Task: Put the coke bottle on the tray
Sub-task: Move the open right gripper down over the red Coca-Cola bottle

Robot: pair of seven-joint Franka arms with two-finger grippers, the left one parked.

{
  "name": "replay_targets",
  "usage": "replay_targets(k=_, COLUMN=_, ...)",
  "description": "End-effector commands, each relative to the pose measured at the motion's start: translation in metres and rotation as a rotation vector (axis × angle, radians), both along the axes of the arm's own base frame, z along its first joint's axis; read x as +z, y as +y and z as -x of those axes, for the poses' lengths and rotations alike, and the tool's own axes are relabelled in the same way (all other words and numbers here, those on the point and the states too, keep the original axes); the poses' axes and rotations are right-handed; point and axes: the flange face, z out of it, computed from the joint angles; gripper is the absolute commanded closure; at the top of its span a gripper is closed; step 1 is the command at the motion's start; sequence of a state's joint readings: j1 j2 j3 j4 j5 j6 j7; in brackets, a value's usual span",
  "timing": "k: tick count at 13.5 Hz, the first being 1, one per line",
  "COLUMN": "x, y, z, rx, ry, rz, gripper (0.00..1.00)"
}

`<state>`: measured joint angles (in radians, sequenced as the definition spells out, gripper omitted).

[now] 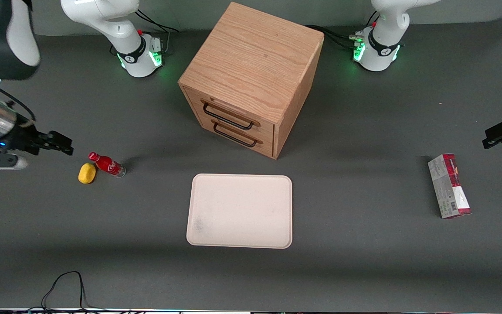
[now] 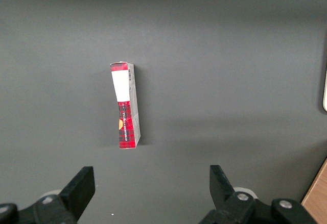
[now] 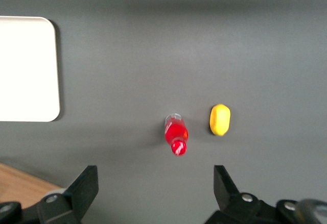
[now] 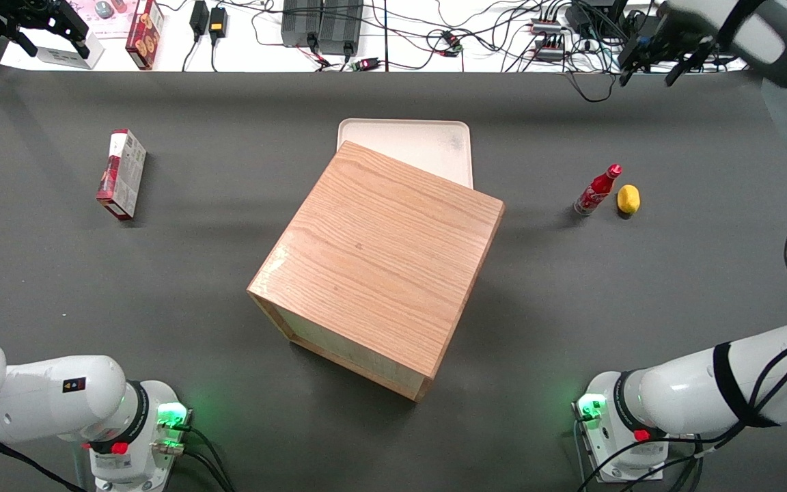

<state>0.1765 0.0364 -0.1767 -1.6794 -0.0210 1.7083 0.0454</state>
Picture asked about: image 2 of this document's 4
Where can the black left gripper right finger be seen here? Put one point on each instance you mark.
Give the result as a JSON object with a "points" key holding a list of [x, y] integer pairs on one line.
{"points": [[230, 201]]}

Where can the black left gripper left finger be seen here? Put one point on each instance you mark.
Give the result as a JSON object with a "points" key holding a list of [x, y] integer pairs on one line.
{"points": [[74, 196]]}

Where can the white tray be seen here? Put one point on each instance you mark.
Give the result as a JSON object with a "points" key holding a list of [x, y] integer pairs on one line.
{"points": [[325, 91]]}

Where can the light wooden board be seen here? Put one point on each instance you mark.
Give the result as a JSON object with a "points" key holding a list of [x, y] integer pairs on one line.
{"points": [[316, 196]]}

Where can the red plaid shortbread box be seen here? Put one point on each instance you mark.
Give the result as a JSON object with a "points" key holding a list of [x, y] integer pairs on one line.
{"points": [[126, 106]]}

